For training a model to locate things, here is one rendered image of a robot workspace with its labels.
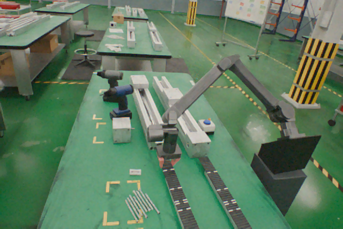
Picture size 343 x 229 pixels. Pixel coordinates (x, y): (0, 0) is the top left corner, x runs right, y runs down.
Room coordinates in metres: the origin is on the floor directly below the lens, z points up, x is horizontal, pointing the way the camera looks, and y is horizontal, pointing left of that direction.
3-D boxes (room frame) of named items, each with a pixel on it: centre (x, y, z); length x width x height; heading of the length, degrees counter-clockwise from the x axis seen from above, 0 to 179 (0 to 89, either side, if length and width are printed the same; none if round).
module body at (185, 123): (1.34, -0.01, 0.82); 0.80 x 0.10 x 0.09; 20
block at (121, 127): (0.97, 0.24, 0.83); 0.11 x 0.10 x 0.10; 107
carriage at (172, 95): (1.34, -0.01, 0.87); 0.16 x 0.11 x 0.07; 20
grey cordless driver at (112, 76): (1.37, 0.44, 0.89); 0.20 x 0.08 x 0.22; 92
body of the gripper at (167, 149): (0.76, -0.02, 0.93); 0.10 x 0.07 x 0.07; 110
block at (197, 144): (0.93, -0.17, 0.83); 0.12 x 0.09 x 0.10; 110
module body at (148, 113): (1.28, 0.17, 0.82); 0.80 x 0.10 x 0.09; 20
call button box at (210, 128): (1.12, -0.22, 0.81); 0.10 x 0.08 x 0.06; 110
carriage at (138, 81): (1.52, 0.25, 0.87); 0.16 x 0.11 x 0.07; 20
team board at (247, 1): (6.73, -1.77, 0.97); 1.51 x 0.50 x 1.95; 33
